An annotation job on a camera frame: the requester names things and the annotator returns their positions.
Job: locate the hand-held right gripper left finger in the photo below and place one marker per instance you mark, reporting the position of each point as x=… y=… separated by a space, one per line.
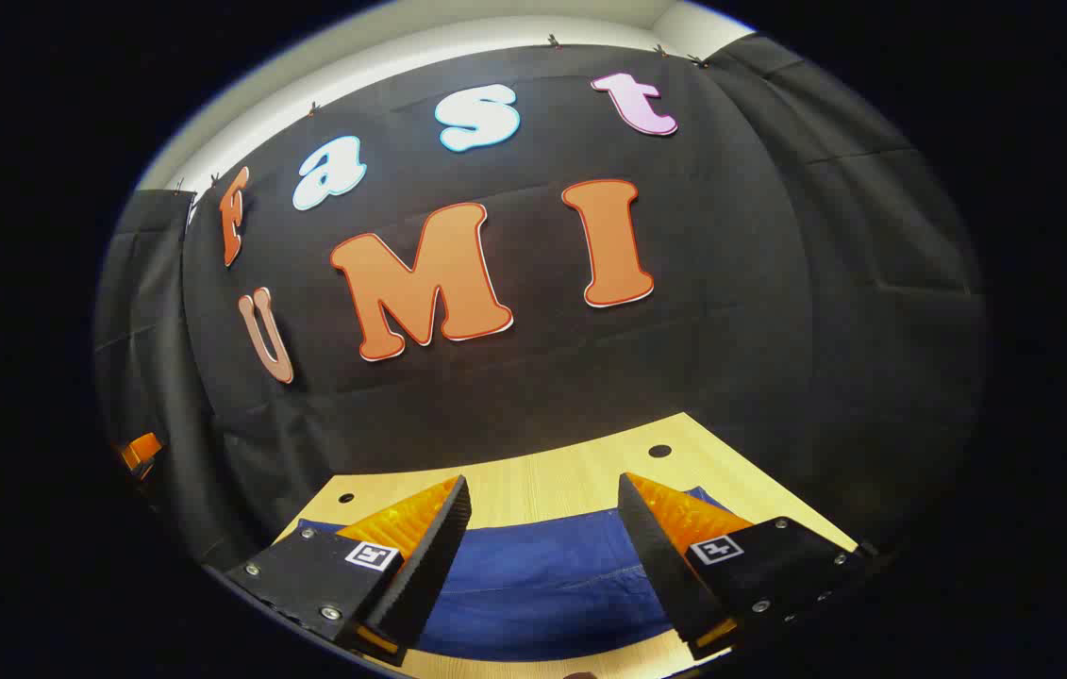
x=429 y=556

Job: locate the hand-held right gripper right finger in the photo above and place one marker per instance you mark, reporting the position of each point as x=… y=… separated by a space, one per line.
x=660 y=561

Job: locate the black backdrop cloth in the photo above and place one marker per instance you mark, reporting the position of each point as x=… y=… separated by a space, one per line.
x=731 y=311

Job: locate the blue jeans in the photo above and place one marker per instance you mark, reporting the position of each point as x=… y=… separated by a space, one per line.
x=542 y=585

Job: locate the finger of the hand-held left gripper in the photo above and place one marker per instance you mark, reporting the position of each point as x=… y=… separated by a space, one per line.
x=141 y=452

